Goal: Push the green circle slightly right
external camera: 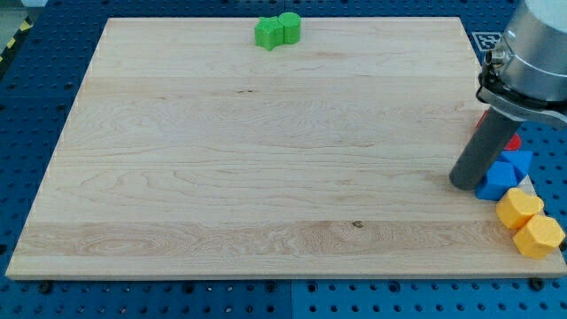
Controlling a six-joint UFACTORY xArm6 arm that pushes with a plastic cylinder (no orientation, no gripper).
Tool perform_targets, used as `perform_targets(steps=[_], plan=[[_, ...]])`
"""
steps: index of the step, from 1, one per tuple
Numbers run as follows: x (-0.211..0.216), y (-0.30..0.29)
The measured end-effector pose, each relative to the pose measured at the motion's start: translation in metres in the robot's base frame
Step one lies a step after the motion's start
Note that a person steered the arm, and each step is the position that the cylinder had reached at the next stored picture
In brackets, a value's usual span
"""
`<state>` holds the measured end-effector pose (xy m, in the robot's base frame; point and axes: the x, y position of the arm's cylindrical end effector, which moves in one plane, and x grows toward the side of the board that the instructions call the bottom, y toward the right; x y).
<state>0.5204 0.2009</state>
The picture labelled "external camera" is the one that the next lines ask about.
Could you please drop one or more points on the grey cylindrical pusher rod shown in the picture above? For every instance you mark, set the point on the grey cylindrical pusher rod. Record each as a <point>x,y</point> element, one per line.
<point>489,139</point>

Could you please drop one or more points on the white fiducial marker tag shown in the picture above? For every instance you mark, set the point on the white fiducial marker tag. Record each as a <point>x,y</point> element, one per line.
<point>485,41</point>

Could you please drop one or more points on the blue triangle block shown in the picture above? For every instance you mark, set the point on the blue triangle block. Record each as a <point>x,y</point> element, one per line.
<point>520,160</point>

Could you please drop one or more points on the blue cube block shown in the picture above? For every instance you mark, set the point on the blue cube block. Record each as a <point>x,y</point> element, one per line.
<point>497,180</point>

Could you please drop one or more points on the red block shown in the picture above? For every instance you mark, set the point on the red block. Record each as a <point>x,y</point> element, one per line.
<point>514,142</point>

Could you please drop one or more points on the yellow hexagon block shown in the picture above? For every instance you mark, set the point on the yellow hexagon block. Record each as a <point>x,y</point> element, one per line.
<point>539,237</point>

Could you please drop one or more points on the wooden board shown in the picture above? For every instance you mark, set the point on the wooden board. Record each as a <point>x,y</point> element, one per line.
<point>191,153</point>

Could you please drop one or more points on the yellow black hazard tape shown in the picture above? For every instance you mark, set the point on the yellow black hazard tape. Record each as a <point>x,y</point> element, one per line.
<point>17,40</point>

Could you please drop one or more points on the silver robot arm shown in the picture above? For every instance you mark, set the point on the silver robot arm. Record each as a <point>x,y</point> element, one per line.
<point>523,78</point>

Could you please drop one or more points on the yellow heart block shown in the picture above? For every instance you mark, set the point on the yellow heart block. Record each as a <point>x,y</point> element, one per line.
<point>517,207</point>

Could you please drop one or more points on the green circle block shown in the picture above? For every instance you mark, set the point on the green circle block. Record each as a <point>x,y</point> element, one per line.
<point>291,23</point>

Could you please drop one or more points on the green star block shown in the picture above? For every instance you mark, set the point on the green star block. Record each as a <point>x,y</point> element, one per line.
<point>269,33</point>

